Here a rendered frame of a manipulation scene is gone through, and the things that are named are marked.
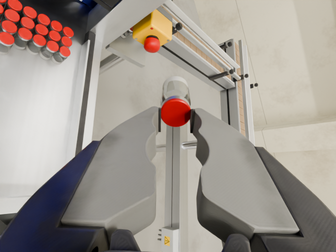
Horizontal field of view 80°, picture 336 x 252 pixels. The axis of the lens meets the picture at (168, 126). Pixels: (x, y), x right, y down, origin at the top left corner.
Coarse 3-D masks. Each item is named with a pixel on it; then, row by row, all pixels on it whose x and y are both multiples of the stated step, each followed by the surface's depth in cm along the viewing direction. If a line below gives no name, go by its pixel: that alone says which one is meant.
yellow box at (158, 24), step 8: (160, 8) 49; (152, 16) 46; (160, 16) 48; (168, 16) 51; (136, 24) 50; (144, 24) 47; (152, 24) 46; (160, 24) 48; (168, 24) 50; (136, 32) 49; (144, 32) 48; (152, 32) 48; (160, 32) 48; (168, 32) 50; (160, 40) 51; (168, 40) 50
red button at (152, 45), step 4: (144, 40) 49; (148, 40) 48; (152, 40) 48; (156, 40) 48; (144, 44) 49; (148, 44) 48; (152, 44) 48; (156, 44) 48; (144, 48) 50; (148, 48) 49; (152, 48) 49; (156, 48) 49; (152, 52) 51
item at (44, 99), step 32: (0, 64) 36; (32, 64) 40; (64, 64) 44; (0, 96) 35; (32, 96) 39; (64, 96) 43; (0, 128) 35; (32, 128) 38; (64, 128) 42; (0, 160) 34; (32, 160) 37; (64, 160) 41; (0, 192) 33; (32, 192) 37
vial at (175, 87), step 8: (168, 80) 16; (176, 80) 15; (184, 80) 16; (168, 88) 14; (176, 88) 14; (184, 88) 15; (168, 96) 14; (176, 96) 13; (184, 96) 14; (160, 104) 14
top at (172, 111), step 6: (168, 102) 13; (174, 102) 13; (180, 102) 13; (186, 102) 13; (162, 108) 13; (168, 108) 13; (174, 108) 13; (180, 108) 13; (186, 108) 13; (162, 114) 13; (168, 114) 13; (174, 114) 13; (180, 114) 13; (186, 114) 13; (162, 120) 14; (168, 120) 13; (174, 120) 14; (180, 120) 13; (186, 120) 13; (174, 126) 14
